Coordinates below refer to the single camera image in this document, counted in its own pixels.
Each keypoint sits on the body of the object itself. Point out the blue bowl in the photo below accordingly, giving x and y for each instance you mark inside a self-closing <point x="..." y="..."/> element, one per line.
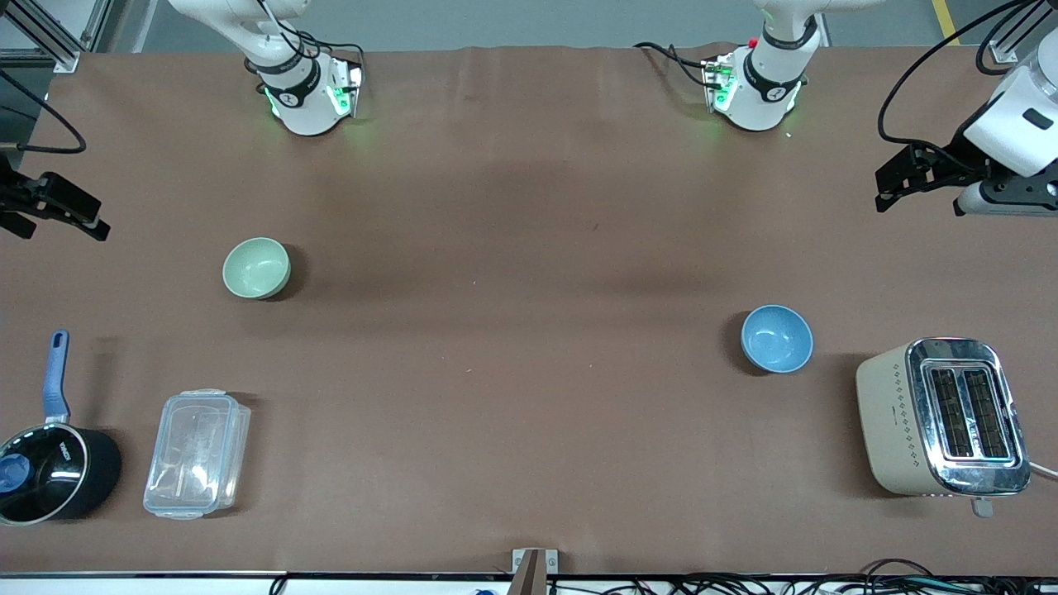
<point x="777" y="339"/>

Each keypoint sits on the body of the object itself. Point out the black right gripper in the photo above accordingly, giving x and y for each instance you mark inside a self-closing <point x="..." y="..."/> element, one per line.
<point x="18" y="198"/>

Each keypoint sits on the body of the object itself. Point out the metal table edge bracket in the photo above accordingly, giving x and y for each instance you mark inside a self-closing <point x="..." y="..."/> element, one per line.
<point x="533" y="566"/>

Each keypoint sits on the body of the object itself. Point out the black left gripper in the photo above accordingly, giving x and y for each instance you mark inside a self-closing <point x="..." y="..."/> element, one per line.
<point x="959" y="163"/>

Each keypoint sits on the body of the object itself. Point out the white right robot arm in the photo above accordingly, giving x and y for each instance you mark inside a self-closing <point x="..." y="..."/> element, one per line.
<point x="302" y="107"/>

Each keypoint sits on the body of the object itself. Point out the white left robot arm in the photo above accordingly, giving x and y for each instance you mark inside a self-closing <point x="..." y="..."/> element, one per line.
<point x="764" y="99"/>

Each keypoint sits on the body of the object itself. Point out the metal base connector plate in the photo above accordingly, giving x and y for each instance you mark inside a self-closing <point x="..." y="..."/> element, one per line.
<point x="349" y="87"/>
<point x="717" y="83"/>

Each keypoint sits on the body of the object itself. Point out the brown table cover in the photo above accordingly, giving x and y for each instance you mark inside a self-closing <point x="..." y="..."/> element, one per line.
<point x="529" y="413"/>

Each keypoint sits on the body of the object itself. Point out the pale green bowl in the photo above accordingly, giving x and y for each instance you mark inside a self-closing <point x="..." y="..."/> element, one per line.
<point x="256" y="266"/>

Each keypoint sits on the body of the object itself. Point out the glass lid blue knob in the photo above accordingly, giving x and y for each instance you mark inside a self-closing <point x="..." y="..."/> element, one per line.
<point x="37" y="471"/>

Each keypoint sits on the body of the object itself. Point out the beige chrome toaster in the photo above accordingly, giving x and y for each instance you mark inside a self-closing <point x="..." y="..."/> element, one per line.
<point x="942" y="417"/>

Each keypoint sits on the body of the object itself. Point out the clear plastic food container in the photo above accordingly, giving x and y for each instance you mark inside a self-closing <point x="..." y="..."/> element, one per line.
<point x="197" y="454"/>

